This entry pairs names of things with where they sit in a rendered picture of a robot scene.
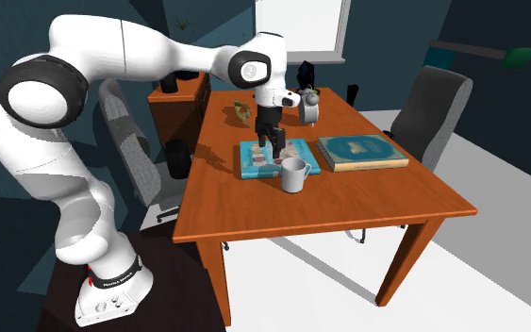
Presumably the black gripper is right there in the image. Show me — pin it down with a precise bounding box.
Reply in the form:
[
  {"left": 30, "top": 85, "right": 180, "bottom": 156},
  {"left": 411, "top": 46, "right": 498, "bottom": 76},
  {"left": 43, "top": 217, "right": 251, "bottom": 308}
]
[{"left": 254, "top": 104, "right": 288, "bottom": 161}]

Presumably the light blue picture book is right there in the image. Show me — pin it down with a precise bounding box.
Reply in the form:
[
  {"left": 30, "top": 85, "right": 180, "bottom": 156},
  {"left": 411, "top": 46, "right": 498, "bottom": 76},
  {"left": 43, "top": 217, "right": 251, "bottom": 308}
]
[{"left": 239, "top": 138, "right": 322, "bottom": 180}]

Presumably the small olive crumpled object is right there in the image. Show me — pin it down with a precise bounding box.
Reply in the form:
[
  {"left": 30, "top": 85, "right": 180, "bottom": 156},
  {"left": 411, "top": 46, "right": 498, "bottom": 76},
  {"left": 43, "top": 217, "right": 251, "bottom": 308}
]
[{"left": 232, "top": 99, "right": 253, "bottom": 128}]

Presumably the white mug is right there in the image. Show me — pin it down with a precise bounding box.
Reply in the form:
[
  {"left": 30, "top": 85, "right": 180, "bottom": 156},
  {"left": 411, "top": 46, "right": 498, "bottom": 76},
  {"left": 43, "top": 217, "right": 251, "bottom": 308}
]
[{"left": 278, "top": 157, "right": 313, "bottom": 194}]

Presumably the grey alarm clock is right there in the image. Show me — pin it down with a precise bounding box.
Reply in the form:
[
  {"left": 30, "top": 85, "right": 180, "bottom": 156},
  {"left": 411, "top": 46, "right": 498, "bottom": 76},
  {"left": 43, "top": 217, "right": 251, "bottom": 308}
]
[{"left": 297, "top": 88, "right": 322, "bottom": 126}]

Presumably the black angular object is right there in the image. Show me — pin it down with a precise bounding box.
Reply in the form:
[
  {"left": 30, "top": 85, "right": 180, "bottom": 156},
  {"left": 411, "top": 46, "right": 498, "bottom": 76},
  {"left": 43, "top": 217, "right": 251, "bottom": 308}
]
[{"left": 297, "top": 59, "right": 316, "bottom": 91}]

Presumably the brown wooden table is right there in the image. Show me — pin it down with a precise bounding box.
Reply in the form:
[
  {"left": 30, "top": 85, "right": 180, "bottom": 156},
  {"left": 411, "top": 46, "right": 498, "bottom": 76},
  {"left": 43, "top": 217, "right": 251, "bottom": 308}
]
[{"left": 172, "top": 87, "right": 479, "bottom": 328}]

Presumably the teal book with tan edges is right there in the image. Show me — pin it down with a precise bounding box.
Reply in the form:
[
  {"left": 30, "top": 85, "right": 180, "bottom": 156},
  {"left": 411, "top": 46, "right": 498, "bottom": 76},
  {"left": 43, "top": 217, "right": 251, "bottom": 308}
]
[{"left": 316, "top": 134, "right": 410, "bottom": 174}]

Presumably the black cylindrical bin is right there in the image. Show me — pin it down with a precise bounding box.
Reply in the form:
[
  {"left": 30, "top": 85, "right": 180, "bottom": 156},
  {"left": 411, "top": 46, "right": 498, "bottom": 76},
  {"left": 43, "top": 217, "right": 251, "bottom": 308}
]
[{"left": 164, "top": 139, "right": 193, "bottom": 180}]

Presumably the brown wooden cabinet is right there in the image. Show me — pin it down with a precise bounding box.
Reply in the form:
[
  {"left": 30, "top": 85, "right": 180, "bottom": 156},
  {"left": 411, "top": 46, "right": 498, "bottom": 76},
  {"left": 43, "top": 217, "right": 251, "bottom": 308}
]
[{"left": 147, "top": 71, "right": 212, "bottom": 149}]

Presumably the white window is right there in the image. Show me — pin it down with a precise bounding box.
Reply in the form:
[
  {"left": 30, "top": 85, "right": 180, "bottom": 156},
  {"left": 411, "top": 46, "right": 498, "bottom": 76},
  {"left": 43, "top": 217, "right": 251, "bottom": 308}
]
[{"left": 254, "top": 0, "right": 353, "bottom": 65}]

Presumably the grey office chair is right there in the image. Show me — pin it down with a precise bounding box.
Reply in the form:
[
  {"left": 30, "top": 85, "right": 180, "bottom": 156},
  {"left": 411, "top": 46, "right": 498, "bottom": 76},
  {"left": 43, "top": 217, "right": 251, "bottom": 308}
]
[
  {"left": 382, "top": 65, "right": 474, "bottom": 174},
  {"left": 96, "top": 77, "right": 193, "bottom": 224}
]

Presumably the dark robot stand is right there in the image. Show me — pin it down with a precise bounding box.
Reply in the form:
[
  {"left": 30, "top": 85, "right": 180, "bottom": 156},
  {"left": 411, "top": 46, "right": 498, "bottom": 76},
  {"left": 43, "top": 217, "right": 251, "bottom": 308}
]
[{"left": 35, "top": 229, "right": 227, "bottom": 332}]

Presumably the wall shelf with green box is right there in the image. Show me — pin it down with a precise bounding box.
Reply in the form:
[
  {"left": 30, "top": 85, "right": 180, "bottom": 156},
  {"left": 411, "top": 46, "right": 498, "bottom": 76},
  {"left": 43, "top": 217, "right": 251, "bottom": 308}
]
[{"left": 427, "top": 40, "right": 531, "bottom": 71}]

